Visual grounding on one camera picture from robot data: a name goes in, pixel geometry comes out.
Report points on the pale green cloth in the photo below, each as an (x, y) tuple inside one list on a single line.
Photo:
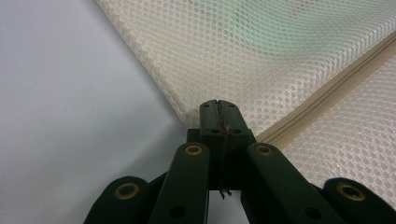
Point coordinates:
[(267, 25)]

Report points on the cream mesh laundry bag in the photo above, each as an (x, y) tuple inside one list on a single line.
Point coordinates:
[(264, 77)]

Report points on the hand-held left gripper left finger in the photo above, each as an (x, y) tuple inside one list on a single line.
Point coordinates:
[(211, 137)]

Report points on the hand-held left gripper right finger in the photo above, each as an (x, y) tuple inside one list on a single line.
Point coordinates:
[(238, 130)]

